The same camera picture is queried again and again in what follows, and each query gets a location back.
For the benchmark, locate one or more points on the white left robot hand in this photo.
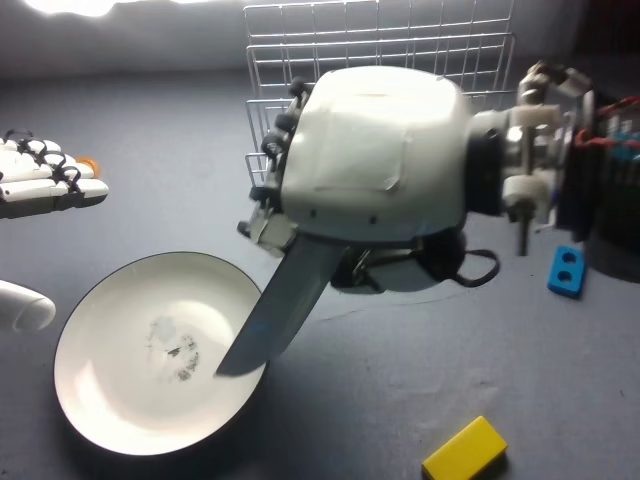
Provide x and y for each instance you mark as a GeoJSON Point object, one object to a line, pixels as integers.
{"type": "Point", "coordinates": [45, 185]}

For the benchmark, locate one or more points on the orange swirl cookie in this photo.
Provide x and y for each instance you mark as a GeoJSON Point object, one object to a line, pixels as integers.
{"type": "Point", "coordinates": [89, 163]}

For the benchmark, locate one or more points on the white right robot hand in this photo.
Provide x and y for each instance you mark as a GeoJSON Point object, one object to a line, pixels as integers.
{"type": "Point", "coordinates": [380, 150]}

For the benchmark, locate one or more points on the blue block with two holes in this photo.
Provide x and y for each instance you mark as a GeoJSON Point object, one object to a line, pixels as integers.
{"type": "Point", "coordinates": [567, 272]}

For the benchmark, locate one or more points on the yellow rectangular block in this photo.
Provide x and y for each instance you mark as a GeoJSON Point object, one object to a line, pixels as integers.
{"type": "Point", "coordinates": [465, 450]}

